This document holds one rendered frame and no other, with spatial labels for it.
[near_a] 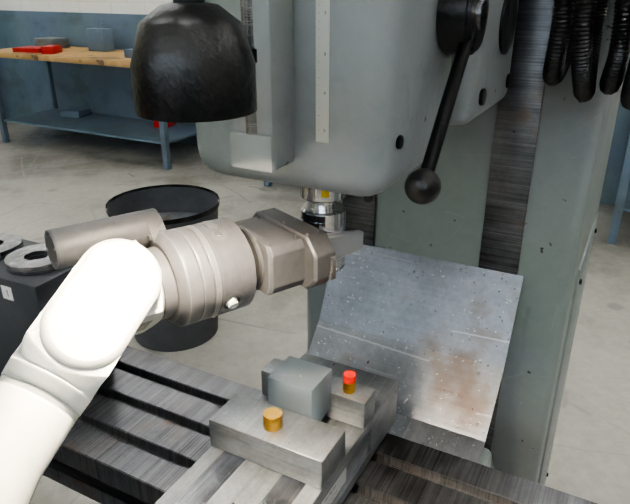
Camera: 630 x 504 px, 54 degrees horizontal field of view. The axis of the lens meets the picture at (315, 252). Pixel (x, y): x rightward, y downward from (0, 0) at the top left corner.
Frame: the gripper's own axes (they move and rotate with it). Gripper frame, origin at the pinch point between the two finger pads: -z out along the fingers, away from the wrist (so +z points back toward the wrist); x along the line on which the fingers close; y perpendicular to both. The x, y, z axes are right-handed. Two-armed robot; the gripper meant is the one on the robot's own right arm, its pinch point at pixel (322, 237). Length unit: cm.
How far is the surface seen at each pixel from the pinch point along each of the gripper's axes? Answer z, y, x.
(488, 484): -16.0, 32.5, -13.9
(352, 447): -1.6, 25.9, -4.3
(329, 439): 2.8, 21.8, -5.4
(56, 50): -130, 31, 564
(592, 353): -198, 121, 61
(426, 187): 1.5, -9.6, -15.3
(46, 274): 19.4, 14.2, 39.9
